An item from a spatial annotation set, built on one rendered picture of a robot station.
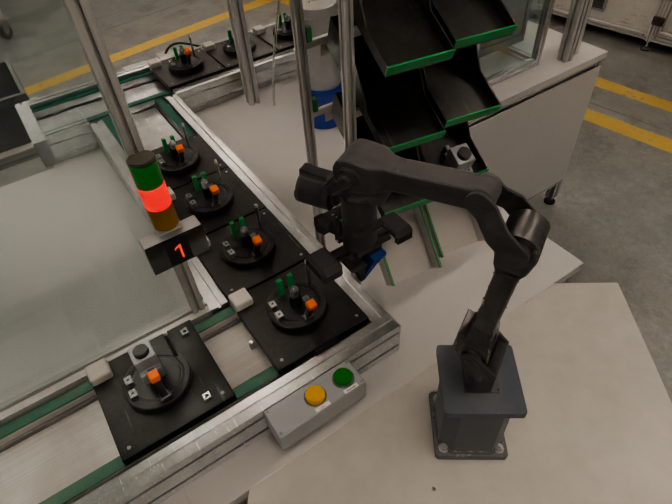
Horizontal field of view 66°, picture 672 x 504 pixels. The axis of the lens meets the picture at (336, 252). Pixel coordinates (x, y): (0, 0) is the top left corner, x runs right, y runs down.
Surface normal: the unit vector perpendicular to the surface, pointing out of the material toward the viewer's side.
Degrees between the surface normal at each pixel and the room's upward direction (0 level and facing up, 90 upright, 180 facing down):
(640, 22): 90
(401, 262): 45
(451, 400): 0
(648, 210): 0
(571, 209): 0
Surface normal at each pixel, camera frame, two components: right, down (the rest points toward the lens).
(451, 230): 0.25, -0.04
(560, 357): -0.05, -0.69
